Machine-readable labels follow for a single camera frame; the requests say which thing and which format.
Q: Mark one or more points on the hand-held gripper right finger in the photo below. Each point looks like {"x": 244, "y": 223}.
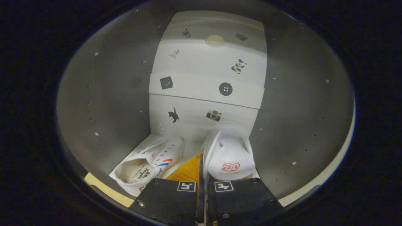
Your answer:
{"x": 241, "y": 201}

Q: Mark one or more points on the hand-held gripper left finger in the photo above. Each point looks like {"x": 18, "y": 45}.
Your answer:
{"x": 200, "y": 204}

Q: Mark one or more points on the white canvas shoe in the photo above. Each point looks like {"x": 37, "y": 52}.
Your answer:
{"x": 229, "y": 157}
{"x": 150, "y": 169}

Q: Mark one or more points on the dark grey shoe cabinet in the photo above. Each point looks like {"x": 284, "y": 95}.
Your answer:
{"x": 298, "y": 110}

